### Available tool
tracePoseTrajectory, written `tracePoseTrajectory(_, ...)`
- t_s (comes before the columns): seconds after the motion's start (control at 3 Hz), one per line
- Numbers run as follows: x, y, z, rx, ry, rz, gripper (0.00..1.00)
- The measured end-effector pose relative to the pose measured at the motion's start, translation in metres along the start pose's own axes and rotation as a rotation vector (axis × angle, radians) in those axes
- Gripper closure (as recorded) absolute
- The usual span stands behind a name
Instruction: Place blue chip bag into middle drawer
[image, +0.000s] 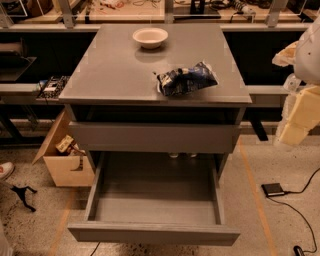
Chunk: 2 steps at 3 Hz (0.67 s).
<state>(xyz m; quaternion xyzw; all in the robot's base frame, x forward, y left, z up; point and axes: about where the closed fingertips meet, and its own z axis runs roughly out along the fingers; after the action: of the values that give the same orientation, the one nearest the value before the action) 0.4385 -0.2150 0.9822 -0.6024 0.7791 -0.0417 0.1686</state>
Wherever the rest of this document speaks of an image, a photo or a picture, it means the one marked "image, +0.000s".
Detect black patterned device on shelf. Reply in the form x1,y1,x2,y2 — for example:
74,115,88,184
38,76,69,99

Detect grey drawer cabinet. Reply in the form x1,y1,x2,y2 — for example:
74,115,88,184
59,24,251,171

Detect black tripod stand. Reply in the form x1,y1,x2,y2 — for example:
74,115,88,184
11,186,36,212

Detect open grey middle drawer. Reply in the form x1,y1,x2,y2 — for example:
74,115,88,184
68,152,240,246

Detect white paper bowl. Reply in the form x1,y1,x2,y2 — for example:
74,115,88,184
132,28,168,49

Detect white and red shoe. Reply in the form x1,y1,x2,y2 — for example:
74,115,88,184
0,162,15,180

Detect yellow item in box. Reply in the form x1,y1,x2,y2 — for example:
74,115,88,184
55,135,74,153

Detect blue chip bag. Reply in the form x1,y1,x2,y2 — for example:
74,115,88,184
156,61,218,97

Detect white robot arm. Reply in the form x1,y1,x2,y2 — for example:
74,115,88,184
272,17,320,149

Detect black foot pedal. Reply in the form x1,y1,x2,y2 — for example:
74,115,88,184
261,183,285,197

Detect cardboard box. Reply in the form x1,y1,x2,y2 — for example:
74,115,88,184
32,110,95,187

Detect closed grey top drawer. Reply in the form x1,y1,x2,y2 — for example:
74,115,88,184
69,122,240,153

